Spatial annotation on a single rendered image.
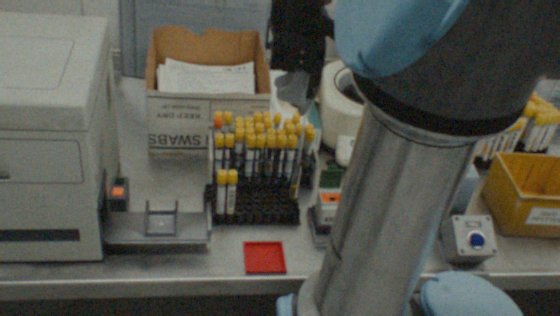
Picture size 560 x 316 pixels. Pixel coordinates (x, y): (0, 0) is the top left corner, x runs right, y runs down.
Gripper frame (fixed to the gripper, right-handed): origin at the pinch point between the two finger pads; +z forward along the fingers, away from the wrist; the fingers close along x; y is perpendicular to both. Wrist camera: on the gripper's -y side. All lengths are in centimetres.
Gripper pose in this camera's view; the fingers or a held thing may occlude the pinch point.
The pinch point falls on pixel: (305, 107)
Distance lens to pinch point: 96.6
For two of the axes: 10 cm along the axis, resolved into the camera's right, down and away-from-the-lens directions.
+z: -1.0, 7.9, 6.0
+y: -9.9, 0.0, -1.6
